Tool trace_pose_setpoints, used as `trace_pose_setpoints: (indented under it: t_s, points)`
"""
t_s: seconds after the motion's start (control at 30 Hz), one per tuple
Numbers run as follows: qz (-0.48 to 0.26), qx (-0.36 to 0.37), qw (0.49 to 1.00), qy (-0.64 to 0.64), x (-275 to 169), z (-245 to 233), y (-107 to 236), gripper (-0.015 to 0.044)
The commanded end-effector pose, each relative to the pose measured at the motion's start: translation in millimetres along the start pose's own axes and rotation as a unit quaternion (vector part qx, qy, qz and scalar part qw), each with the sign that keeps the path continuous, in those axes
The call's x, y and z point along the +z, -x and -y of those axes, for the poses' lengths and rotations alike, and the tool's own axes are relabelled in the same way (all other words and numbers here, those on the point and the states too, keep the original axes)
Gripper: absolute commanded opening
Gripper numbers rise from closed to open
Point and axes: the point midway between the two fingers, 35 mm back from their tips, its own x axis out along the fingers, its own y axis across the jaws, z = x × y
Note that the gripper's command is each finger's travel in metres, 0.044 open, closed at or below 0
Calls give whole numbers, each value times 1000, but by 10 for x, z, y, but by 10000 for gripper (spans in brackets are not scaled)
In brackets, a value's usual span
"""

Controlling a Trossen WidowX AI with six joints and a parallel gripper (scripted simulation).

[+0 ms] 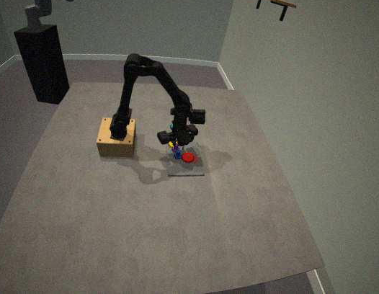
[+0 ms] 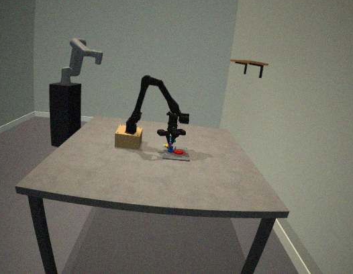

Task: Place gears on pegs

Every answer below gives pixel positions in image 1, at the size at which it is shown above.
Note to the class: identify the blue gear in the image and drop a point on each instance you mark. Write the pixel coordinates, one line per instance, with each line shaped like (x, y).
(177, 155)

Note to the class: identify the purple gear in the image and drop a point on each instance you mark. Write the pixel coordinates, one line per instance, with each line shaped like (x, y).
(174, 149)

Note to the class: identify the red gear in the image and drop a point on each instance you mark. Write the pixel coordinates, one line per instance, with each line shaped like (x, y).
(189, 159)

